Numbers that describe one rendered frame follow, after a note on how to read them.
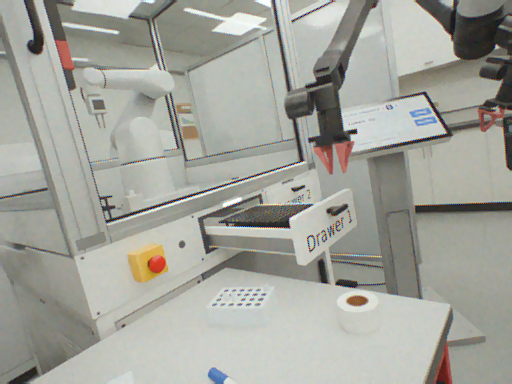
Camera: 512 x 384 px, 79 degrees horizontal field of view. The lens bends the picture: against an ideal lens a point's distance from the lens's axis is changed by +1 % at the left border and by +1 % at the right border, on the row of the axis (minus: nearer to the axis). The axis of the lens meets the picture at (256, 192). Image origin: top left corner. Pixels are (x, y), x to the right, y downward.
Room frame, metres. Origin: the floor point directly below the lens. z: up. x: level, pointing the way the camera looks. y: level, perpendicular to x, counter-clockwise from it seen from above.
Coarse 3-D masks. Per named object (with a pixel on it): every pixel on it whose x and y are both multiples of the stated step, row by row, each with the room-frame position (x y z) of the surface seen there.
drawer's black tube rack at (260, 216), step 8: (248, 208) 1.00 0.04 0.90; (256, 208) 0.98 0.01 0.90; (264, 208) 0.95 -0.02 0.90; (272, 208) 0.93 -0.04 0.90; (280, 208) 0.91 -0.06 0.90; (288, 208) 0.88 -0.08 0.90; (296, 208) 0.87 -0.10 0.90; (232, 216) 0.94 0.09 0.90; (240, 216) 0.91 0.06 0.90; (248, 216) 0.89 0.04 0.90; (256, 216) 0.86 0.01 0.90; (264, 216) 0.85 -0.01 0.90; (272, 216) 0.82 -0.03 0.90; (280, 216) 0.81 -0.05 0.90; (240, 224) 0.93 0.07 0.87; (248, 224) 0.83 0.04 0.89; (256, 224) 0.89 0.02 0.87; (264, 224) 0.87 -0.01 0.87; (280, 224) 0.84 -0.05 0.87; (288, 224) 0.82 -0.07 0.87
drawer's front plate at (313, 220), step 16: (320, 208) 0.72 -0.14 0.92; (352, 208) 0.85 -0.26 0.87; (304, 224) 0.67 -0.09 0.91; (320, 224) 0.71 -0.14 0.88; (336, 224) 0.77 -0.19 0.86; (352, 224) 0.84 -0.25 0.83; (304, 240) 0.66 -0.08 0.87; (320, 240) 0.71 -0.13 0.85; (336, 240) 0.76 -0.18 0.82; (304, 256) 0.65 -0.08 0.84
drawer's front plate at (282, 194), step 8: (288, 184) 1.19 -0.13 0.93; (296, 184) 1.22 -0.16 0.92; (304, 184) 1.26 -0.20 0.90; (272, 192) 1.11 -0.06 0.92; (280, 192) 1.14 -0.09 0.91; (288, 192) 1.18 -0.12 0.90; (296, 192) 1.21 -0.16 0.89; (304, 192) 1.26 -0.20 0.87; (312, 192) 1.30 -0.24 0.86; (272, 200) 1.10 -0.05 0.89; (280, 200) 1.13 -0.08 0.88; (288, 200) 1.17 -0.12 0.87; (296, 200) 1.21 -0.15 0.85; (304, 200) 1.25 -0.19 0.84; (312, 200) 1.29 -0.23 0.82
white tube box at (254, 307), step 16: (224, 288) 0.66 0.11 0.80; (240, 288) 0.65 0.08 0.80; (256, 288) 0.63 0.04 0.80; (272, 288) 0.61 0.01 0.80; (224, 304) 0.59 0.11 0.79; (240, 304) 0.58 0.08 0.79; (256, 304) 0.57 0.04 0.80; (272, 304) 0.59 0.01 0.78; (208, 320) 0.59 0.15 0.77; (224, 320) 0.57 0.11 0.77; (240, 320) 0.56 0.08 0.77; (256, 320) 0.55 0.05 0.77
